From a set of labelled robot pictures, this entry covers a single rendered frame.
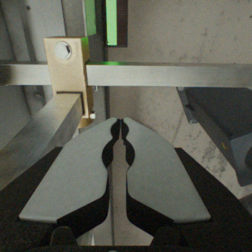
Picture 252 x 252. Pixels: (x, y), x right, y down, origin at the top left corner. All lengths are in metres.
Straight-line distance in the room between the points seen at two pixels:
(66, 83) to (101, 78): 0.05
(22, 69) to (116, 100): 0.92
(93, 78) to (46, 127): 0.12
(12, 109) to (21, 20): 0.21
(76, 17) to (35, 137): 0.28
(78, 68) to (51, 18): 0.26
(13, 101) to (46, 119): 0.33
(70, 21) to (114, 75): 0.18
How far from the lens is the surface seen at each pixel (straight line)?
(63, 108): 0.22
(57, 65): 0.27
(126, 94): 1.16
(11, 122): 0.52
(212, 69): 0.30
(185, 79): 0.29
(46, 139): 0.17
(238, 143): 0.72
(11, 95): 0.53
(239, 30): 1.27
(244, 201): 0.68
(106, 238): 0.85
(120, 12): 0.40
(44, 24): 0.51
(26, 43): 0.54
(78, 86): 0.27
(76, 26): 0.41
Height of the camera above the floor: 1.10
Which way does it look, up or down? 60 degrees down
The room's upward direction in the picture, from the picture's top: 179 degrees clockwise
